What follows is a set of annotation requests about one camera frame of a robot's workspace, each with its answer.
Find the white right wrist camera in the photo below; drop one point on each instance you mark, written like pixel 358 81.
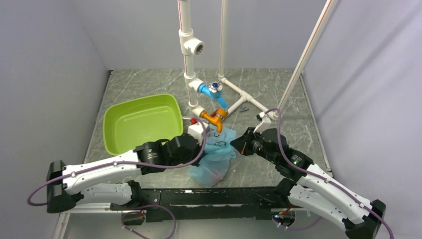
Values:
pixel 264 122

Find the small grey clip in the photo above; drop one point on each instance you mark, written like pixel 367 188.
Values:
pixel 243 108

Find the green plastic basin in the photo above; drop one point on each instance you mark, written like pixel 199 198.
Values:
pixel 130 124

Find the white vertical pipe with fittings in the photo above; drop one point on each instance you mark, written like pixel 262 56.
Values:
pixel 190 47

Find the thin white rear pipe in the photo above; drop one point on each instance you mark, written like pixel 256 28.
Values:
pixel 223 38

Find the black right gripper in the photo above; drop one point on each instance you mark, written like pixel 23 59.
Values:
pixel 243 144

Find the orange plastic faucet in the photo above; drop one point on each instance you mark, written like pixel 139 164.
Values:
pixel 215 118

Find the blue plastic faucet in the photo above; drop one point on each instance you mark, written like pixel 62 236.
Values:
pixel 214 90

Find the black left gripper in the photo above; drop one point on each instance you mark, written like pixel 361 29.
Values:
pixel 197 149

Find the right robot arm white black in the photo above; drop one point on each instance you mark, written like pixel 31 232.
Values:
pixel 306 185

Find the white slanted pipe red stripe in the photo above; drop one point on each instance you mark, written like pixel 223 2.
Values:
pixel 320 25

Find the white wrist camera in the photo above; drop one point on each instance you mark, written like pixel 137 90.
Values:
pixel 264 122
pixel 196 130

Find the blue printed plastic bag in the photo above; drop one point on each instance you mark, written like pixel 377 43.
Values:
pixel 215 162

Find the white floor pipe frame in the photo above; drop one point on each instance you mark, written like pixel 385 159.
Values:
pixel 245 97

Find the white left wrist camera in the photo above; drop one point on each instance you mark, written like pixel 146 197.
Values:
pixel 196 130

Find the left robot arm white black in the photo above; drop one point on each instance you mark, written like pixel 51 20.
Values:
pixel 70 185

